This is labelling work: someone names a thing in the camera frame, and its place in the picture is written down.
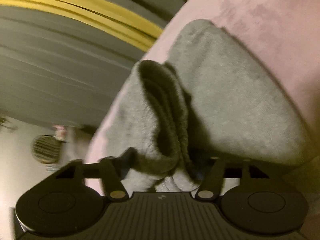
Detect grey sweatpants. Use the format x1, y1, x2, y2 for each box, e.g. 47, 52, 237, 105
105, 20, 316, 193

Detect grey-green curtain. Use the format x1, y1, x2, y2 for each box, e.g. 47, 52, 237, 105
1, 0, 187, 127

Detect pink bed blanket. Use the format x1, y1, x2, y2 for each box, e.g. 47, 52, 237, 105
86, 0, 319, 201

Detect yellow curtain panel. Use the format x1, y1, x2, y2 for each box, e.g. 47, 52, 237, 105
1, 0, 163, 52

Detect round striped fan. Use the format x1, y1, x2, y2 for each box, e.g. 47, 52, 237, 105
31, 135, 62, 164

